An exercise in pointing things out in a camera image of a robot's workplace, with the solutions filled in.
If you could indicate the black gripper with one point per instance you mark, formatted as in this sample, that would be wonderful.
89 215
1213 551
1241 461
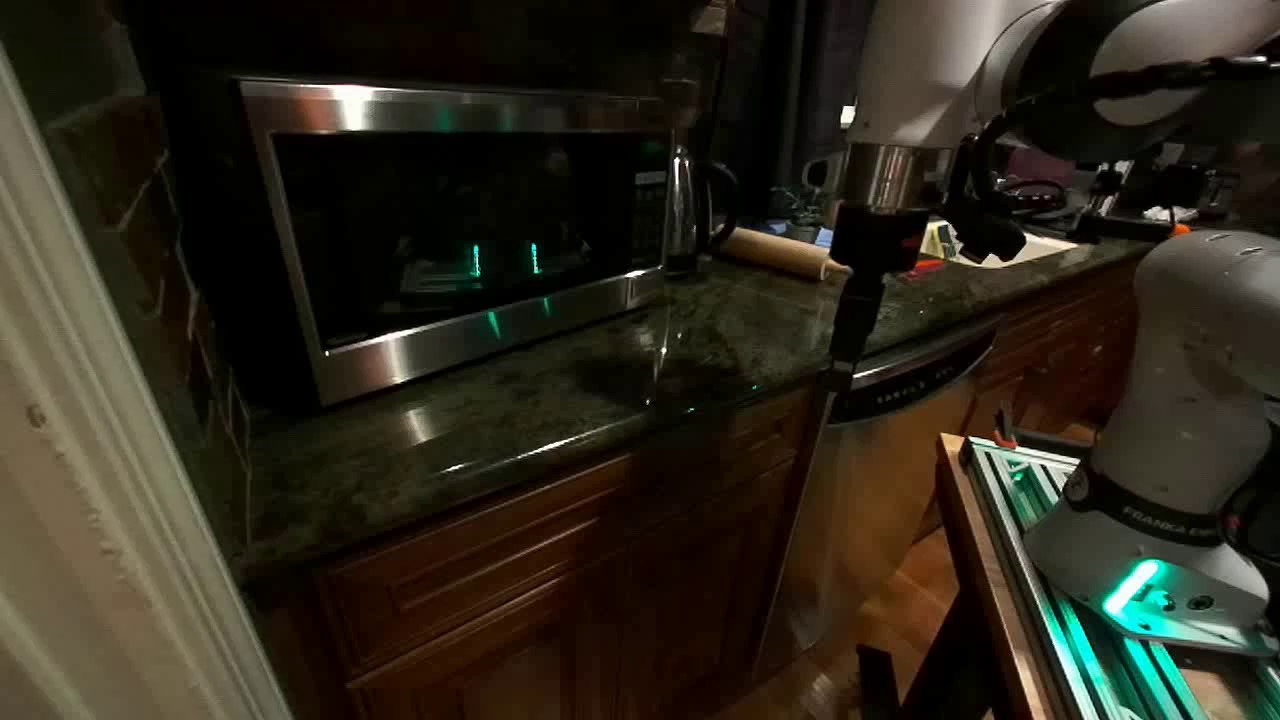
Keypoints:
878 242

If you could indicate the stainless steel microwave oven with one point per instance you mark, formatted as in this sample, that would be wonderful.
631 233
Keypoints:
400 356

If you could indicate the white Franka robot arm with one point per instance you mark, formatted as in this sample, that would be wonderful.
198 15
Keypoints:
1187 373

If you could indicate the stainless steel microwave body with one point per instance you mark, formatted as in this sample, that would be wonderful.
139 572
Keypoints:
223 267

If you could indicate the wooden rolling pin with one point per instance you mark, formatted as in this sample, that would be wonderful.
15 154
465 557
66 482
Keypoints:
782 252

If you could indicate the stainless steel dishwasher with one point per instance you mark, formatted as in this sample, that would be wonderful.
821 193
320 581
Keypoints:
866 465

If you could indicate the white kitchen sink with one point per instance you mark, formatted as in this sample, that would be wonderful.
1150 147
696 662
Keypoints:
1023 248

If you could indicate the wooden cabinet beside dishwasher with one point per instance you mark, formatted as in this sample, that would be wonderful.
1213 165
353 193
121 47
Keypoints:
1054 361

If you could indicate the stainless steel electric kettle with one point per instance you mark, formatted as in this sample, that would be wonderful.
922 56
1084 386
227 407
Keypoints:
683 201

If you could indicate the robot mounting cart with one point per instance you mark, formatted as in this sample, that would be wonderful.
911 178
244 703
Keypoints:
1027 584

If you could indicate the wooden kitchen base cabinet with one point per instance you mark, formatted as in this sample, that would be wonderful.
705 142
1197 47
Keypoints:
534 584

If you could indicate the white door frame trim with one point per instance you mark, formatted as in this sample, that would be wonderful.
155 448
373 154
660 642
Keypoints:
92 534

